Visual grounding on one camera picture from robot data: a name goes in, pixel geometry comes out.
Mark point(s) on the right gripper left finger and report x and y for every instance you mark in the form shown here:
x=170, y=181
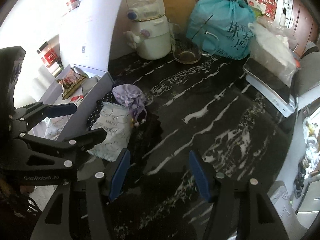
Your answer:
x=81, y=209

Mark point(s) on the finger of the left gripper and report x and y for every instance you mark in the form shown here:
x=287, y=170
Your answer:
x=32, y=114
x=75, y=141

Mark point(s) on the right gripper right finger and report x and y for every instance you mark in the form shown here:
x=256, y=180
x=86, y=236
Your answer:
x=240, y=208

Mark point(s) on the green snack bag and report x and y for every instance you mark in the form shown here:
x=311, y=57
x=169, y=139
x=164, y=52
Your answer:
x=71, y=82

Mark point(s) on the white leaf-print packet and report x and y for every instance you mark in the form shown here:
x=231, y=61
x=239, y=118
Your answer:
x=118, y=125

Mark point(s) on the black polka-dot scrunchie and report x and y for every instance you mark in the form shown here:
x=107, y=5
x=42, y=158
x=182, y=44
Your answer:
x=103, y=106

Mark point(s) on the lavender drawstring pouch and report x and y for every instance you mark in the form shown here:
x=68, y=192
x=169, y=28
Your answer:
x=132, y=97

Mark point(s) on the red white snack packet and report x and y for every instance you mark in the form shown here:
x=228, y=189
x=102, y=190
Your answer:
x=77, y=99

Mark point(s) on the near leaf-pattern chair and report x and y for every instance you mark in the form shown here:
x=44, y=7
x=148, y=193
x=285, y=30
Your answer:
x=279, y=197

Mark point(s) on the leaf-pattern chair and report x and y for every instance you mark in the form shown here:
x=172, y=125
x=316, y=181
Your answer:
x=306, y=80
x=279, y=197

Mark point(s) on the red-label spice jar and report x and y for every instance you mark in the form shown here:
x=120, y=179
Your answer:
x=47, y=54

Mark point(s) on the lavender gift box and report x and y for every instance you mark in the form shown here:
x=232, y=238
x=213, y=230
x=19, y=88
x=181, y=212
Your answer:
x=85, y=40

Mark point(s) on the white flat device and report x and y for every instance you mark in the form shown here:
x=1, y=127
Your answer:
x=286, y=108

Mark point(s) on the black smartphone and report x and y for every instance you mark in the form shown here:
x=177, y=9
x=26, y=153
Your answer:
x=263, y=74

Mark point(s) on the far leaf-pattern chair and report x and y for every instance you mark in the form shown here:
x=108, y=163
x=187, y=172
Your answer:
x=306, y=80

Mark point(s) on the cream thermos jug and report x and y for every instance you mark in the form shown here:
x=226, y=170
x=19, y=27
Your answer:
x=149, y=29

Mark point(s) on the glass mug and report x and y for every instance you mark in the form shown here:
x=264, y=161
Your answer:
x=189, y=46

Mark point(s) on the clear plastic bag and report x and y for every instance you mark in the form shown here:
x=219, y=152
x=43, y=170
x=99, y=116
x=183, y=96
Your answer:
x=271, y=47

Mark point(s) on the brown paper bag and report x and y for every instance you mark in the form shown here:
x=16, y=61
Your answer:
x=178, y=13

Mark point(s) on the brown wooden door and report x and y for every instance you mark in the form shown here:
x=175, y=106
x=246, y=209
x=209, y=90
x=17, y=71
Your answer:
x=304, y=27

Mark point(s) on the teal drawstring bag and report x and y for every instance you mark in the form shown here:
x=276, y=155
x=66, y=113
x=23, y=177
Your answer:
x=220, y=27

